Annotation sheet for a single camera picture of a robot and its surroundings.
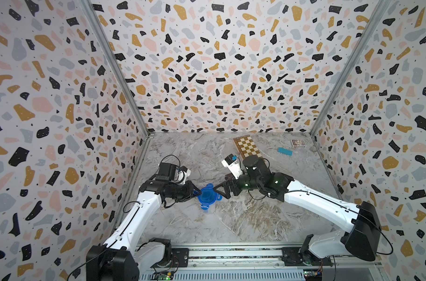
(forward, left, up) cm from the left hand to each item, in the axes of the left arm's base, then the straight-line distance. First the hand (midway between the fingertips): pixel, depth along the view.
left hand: (201, 192), depth 78 cm
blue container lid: (-1, -3, -3) cm, 4 cm away
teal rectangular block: (+36, -51, -16) cm, 64 cm away
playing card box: (+41, -61, -14) cm, 75 cm away
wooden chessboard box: (+38, -25, -13) cm, 48 cm away
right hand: (0, -9, +8) cm, 12 cm away
